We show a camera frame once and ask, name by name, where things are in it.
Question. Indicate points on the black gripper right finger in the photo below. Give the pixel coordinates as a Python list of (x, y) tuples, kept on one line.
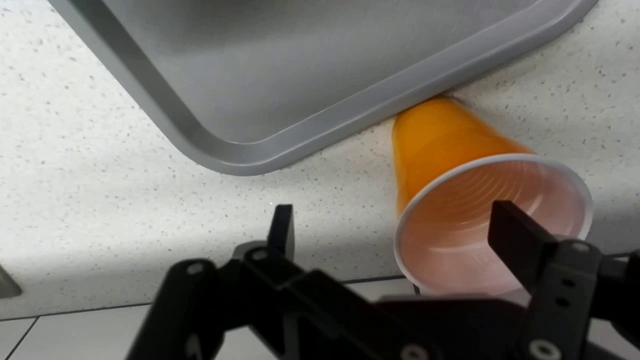
[(527, 247)]

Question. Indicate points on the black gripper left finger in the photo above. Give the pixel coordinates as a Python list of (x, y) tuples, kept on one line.
[(280, 230)]

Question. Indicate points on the orange plastic cup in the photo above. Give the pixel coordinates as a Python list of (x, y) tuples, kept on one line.
[(440, 146)]

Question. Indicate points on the grey plastic tray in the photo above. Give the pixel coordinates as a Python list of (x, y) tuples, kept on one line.
[(300, 61)]

